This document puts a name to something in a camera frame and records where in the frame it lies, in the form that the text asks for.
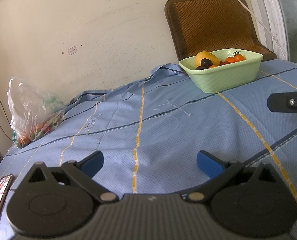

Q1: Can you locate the white window frame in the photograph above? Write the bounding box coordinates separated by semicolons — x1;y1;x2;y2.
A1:
257;0;297;63

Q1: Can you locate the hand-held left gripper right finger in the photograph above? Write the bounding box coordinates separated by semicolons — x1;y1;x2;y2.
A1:
186;150;276;202

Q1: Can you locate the light green plastic basin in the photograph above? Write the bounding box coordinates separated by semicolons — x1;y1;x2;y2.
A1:
178;49;264;94

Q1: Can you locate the clear plastic bag with produce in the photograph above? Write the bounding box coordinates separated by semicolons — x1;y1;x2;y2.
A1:
7;77;66;148

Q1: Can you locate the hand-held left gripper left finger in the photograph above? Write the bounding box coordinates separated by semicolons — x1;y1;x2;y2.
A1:
26;150;119;202

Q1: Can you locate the small orange tomato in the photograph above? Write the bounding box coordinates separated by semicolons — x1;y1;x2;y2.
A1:
233;51;246;62

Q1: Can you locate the brown woven seat cushion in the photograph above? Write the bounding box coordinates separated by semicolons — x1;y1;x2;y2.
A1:
165;0;277;63

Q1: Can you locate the blue striped bedsheet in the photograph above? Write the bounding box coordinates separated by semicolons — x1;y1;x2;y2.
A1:
0;59;297;240

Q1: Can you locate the large yellow grapefruit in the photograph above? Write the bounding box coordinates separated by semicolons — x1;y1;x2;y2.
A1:
195;51;221;68

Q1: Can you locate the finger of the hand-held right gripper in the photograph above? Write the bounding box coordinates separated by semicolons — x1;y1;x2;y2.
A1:
267;84;297;115

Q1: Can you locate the white cable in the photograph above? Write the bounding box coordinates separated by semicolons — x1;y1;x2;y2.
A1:
217;0;287;60

